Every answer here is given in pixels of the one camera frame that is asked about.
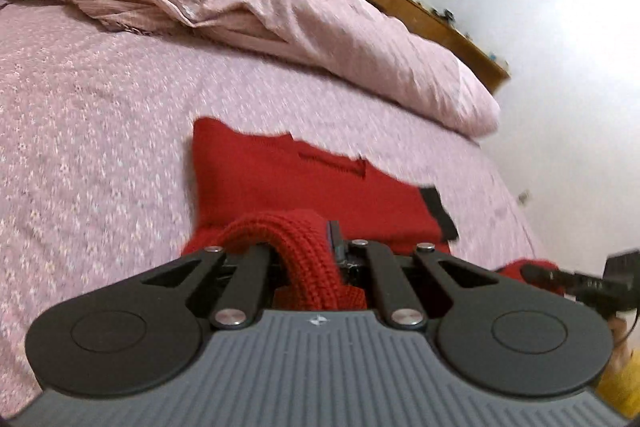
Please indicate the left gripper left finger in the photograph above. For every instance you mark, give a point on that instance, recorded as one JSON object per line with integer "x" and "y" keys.
{"x": 222, "y": 290}

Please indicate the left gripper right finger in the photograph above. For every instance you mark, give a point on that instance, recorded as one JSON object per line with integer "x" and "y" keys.
{"x": 407, "y": 292}

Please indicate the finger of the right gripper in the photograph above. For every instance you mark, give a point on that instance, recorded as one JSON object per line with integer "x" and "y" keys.
{"x": 565, "y": 283}

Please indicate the red knit cardigan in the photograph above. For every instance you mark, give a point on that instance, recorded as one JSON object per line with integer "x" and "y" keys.
{"x": 274, "y": 189}

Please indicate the person's right hand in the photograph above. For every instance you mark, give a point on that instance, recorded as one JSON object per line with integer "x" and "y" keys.
{"x": 621, "y": 354}

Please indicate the yellow garment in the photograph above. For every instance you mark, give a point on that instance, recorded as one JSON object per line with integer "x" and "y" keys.
{"x": 620, "y": 387}

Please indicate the pink floral bed sheet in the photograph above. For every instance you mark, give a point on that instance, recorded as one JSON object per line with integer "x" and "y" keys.
{"x": 96, "y": 171}

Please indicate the wooden side cabinet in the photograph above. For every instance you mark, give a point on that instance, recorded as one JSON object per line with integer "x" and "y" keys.
{"x": 422, "y": 22}

